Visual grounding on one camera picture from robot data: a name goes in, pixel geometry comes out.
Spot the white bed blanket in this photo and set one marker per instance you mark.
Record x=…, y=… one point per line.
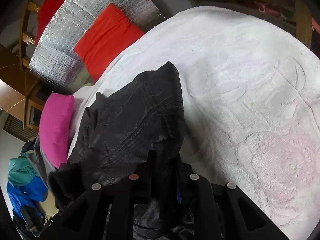
x=251, y=104

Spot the wooden pillar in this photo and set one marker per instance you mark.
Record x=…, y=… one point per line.
x=18, y=90

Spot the teal shirt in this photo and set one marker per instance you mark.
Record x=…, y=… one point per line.
x=20, y=170

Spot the red pillow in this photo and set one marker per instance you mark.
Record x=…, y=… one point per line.
x=110, y=34

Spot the black quilted jacket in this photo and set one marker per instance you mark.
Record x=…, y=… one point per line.
x=138, y=129

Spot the wooden stair railing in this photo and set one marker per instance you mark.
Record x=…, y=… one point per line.
x=26, y=38

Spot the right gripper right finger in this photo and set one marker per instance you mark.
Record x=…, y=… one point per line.
x=223, y=212

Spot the blue jacket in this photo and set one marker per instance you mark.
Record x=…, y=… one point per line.
x=28, y=195

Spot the pink pillow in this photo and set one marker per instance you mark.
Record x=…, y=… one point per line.
x=54, y=127

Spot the grey garment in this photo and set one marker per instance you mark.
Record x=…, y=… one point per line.
x=39, y=162

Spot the silver foil insulation panel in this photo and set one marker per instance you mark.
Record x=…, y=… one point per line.
x=54, y=59

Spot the red cloth on panel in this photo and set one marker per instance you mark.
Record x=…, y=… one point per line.
x=45, y=14

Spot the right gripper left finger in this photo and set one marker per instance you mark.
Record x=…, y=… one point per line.
x=102, y=212

